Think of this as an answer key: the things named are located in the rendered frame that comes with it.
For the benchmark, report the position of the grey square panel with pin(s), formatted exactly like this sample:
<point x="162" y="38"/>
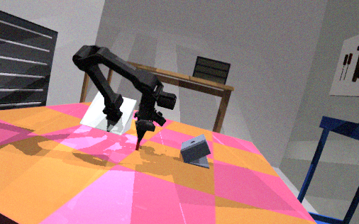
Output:
<point x="195" y="151"/>

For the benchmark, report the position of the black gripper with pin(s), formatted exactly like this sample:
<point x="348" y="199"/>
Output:
<point x="143" y="122"/>

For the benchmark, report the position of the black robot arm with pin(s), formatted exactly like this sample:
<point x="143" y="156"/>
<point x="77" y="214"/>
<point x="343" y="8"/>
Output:
<point x="87" y="59"/>

